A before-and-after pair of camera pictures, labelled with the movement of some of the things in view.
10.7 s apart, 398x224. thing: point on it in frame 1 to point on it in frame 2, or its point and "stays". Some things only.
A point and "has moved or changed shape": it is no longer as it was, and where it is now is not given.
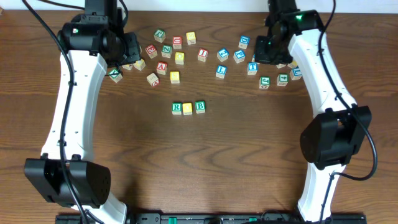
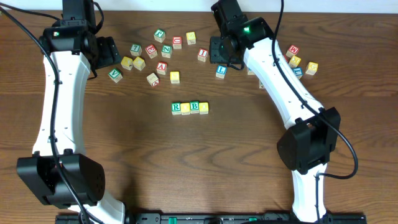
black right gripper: (260, 55) to (216, 55)
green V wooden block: (115, 78) stays
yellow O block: (187, 109) stays
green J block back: (159, 35) stays
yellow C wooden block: (128, 66) to (139, 63)
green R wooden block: (176, 108) stays
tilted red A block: (153, 79) stays
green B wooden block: (200, 107) has moved or changed shape
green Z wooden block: (166, 50) stays
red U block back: (177, 42) stays
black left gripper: (131, 50) to (109, 51)
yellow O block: (179, 58) to (203, 107)
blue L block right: (295, 73) stays
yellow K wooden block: (294, 64) stays
